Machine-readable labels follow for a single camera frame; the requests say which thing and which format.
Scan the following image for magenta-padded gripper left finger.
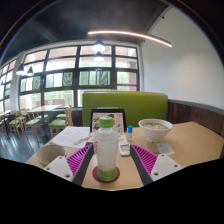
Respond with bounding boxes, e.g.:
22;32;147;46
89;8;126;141
43;143;96;187

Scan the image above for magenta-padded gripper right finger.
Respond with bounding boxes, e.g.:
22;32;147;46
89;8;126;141
129;143;184;186

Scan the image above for beige paper cup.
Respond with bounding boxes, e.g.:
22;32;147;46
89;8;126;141
35;143;67;168

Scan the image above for small white paper slip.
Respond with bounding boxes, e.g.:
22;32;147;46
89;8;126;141
155;142;176;156

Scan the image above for white paper sheet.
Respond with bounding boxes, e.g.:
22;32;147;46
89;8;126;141
51;125;92;149

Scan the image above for thin utensil on paper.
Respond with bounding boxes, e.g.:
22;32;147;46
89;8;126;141
73;133;93;146

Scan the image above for flat round red coaster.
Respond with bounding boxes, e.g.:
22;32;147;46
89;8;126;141
91;165;121;184

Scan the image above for white ceramic bowl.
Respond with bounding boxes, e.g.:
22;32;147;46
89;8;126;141
137;118;174;144

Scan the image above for small white rectangular device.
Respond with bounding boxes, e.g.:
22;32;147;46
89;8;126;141
118;141;132;157

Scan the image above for group of green-seated wooden chairs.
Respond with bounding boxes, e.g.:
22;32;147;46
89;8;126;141
0;105;74;141

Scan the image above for small blue-capped white bottle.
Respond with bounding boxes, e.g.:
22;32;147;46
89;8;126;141
126;125;134;141

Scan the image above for clear green-capped drink bottle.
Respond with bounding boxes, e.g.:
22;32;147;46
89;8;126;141
92;115;120;183

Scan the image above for light wooden dining table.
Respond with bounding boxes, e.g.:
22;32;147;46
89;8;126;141
27;104;63;115

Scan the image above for black-framed standing menu card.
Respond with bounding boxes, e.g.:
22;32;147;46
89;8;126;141
89;107;128;135

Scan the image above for green upholstered bench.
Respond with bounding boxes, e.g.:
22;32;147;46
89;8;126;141
81;90;170;129

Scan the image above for group of black pendant lamps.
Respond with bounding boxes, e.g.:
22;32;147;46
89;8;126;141
15;38;107;77

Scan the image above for long curved ceiling light bar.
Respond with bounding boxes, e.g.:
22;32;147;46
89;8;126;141
87;30;174;48

